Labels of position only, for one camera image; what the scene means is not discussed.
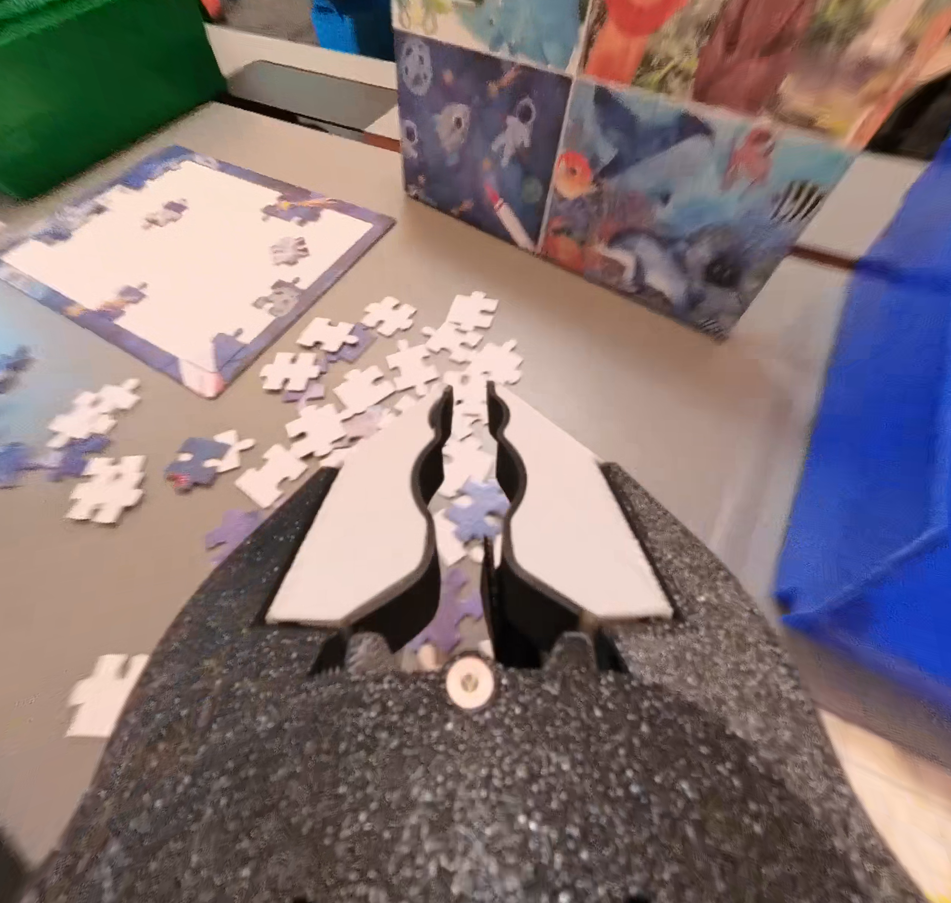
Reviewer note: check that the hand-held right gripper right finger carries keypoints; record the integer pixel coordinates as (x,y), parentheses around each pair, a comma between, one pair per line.
(579,539)

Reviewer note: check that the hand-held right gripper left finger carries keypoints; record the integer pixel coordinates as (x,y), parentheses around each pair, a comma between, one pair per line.
(349,546)

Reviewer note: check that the pile of puzzle pieces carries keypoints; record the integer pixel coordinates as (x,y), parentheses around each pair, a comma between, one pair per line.
(319,427)

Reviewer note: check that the blue space puzzle tray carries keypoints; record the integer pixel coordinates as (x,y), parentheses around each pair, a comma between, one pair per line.
(186,271)

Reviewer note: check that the black desk panel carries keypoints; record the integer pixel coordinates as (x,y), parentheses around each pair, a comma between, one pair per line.
(312,97)

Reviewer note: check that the alien face puzzle piece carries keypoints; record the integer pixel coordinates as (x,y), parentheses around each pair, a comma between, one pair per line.
(281,298)

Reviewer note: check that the small grey robot puzzle piece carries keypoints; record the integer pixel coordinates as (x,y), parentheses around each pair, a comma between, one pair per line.
(290,250)

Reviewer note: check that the blue plastic bin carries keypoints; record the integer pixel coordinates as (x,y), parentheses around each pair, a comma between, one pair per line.
(877,435)

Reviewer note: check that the blue orange star puzzle piece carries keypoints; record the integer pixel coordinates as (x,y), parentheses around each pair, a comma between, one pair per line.
(122,299)

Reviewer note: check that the orange comet puzzle piece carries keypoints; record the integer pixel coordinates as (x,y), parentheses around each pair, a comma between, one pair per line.
(297,210)

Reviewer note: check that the illustrated puzzle box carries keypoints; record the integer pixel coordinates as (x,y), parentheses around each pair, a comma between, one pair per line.
(654,197)

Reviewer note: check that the purple grey banded puzzle piece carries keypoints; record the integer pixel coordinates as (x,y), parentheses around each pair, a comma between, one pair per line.
(165,213)

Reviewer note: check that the green plastic bin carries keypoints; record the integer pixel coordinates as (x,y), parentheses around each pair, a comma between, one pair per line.
(96,86)

